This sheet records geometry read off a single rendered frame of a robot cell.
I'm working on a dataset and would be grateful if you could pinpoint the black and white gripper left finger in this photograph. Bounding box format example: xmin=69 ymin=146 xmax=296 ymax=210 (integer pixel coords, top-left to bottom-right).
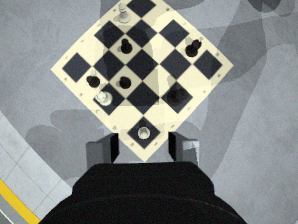
xmin=86 ymin=133 xmax=119 ymax=170

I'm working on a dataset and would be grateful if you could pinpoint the cream and black chessboard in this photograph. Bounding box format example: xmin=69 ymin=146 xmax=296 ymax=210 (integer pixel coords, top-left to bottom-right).
xmin=51 ymin=0 xmax=233 ymax=162

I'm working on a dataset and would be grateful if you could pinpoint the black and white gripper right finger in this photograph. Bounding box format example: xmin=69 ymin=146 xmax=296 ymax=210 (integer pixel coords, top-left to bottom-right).
xmin=168 ymin=131 xmax=199 ymax=167

